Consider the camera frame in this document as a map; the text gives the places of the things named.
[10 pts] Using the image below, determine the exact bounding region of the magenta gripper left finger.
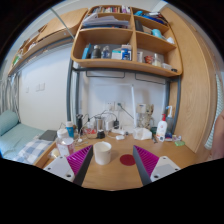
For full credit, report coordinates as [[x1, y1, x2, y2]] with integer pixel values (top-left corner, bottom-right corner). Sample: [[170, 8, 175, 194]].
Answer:
[[44, 145, 93, 186]]

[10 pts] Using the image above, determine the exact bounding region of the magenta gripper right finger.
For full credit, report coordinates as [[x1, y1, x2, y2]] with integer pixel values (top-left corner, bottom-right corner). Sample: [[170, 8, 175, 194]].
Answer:
[[133, 145, 180, 186]]

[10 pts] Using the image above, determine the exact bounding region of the dark red round coaster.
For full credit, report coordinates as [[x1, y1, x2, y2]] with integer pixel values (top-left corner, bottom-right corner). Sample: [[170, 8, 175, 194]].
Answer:
[[120, 154, 135, 166]]

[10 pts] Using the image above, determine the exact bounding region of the clear jar white lid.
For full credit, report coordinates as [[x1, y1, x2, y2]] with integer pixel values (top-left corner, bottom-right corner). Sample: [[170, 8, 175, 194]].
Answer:
[[56, 129, 74, 157]]

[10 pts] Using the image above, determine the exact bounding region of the white tissue pack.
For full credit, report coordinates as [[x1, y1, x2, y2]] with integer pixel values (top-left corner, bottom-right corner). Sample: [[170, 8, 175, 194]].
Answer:
[[133, 128, 152, 140]]

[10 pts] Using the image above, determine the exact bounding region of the white pump lotion bottle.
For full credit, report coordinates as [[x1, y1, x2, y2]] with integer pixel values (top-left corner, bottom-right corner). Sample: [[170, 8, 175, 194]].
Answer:
[[156, 114, 167, 142]]

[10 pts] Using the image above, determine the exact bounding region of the green small soap box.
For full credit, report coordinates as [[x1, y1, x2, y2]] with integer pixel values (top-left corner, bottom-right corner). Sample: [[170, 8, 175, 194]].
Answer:
[[175, 141, 185, 146]]

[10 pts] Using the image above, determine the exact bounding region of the blue bottle white cap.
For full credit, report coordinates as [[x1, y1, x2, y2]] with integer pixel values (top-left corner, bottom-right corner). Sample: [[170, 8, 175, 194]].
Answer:
[[66, 121, 74, 138]]

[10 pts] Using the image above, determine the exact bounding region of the dark tablet on bed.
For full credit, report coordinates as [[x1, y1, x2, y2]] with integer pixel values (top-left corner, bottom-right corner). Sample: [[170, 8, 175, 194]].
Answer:
[[39, 130, 57, 141]]

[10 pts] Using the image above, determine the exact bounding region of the white power strip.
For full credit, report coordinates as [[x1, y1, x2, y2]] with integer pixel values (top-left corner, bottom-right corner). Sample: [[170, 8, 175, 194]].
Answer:
[[111, 128, 125, 135]]

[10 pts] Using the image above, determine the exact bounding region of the stainless steel cup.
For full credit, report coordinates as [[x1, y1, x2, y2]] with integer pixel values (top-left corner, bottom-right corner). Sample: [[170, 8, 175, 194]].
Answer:
[[95, 117, 103, 131]]

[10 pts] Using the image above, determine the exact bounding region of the bed with blue bedding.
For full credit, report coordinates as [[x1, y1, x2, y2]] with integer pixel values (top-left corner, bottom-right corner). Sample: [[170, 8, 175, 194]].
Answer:
[[0, 110, 52, 164]]

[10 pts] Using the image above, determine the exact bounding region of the black bottle on shelf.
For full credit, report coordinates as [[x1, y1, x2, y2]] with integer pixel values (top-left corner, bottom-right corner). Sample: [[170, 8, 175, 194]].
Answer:
[[91, 45, 101, 59]]

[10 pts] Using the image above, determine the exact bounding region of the stack of papers on shelf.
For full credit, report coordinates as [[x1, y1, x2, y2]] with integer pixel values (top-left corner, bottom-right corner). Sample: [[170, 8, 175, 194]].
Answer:
[[82, 13, 129, 27]]

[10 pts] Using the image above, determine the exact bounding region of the wooden wall shelf unit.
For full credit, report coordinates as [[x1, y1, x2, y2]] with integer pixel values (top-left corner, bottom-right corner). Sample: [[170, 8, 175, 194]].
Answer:
[[71, 5, 182, 77]]

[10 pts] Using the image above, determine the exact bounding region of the wooden upper bunk frame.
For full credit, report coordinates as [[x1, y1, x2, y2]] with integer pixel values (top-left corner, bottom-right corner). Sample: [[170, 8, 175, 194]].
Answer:
[[8, 8, 87, 75]]

